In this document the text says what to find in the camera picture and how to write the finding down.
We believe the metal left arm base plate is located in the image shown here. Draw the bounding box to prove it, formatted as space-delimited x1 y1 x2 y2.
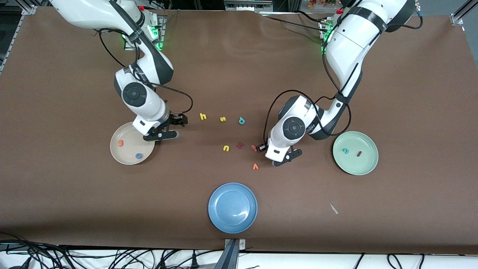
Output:
319 19 335 55

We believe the beige brown plate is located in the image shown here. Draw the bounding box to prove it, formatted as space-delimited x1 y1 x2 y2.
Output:
110 121 156 165

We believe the brown table cover sheet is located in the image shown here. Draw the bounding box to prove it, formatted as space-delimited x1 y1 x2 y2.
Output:
0 7 478 254

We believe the aluminium frame profile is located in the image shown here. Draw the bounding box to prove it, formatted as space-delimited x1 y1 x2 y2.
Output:
450 0 478 26

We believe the green plate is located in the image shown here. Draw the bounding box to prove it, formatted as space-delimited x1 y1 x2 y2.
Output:
332 131 379 176

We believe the metal table edge bracket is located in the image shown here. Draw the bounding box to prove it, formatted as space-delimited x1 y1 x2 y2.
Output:
224 238 247 250

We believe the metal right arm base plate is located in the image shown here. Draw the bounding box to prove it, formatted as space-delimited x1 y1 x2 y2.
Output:
124 15 165 51

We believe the black cable to arm base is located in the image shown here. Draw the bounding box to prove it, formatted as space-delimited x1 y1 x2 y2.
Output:
261 14 325 31
297 10 330 23

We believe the dark grey camera pole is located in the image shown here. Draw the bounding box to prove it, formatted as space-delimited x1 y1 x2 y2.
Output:
214 239 240 269

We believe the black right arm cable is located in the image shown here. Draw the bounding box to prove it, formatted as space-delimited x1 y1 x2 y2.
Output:
91 28 194 116

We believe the blue plate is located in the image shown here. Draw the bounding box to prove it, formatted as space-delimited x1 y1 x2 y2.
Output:
208 182 258 234

